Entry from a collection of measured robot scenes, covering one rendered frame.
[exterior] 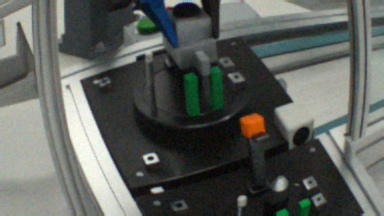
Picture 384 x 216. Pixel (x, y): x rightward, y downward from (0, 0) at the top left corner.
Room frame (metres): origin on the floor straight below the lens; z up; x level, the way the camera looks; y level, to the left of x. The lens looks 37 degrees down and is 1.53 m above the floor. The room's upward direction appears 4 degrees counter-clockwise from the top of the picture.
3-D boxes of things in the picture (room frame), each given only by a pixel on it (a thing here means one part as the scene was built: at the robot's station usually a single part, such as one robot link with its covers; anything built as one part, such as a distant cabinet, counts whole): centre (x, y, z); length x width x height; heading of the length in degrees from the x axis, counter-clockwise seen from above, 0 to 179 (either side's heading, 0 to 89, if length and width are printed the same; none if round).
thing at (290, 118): (0.69, -0.12, 0.97); 0.05 x 0.05 x 0.04; 19
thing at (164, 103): (0.75, 0.00, 0.98); 0.14 x 0.14 x 0.02
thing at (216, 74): (0.72, -0.03, 1.01); 0.01 x 0.01 x 0.05; 19
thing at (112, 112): (0.75, 0.00, 0.96); 0.24 x 0.24 x 0.02; 19
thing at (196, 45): (0.75, 0.00, 1.08); 0.08 x 0.04 x 0.07; 19
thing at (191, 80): (0.71, 0.00, 1.01); 0.01 x 0.01 x 0.05; 19
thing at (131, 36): (0.99, -0.01, 0.93); 0.21 x 0.07 x 0.06; 109
